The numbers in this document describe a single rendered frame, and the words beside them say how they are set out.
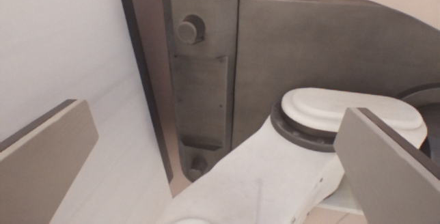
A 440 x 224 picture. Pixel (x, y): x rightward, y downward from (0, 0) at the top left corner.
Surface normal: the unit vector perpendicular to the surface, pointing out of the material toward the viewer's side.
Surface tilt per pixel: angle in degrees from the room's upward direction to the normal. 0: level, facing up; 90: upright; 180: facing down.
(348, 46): 0
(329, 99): 90
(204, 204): 115
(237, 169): 90
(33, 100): 90
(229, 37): 45
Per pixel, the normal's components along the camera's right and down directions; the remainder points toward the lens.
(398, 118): 0.01, -0.86
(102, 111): 0.97, 0.06
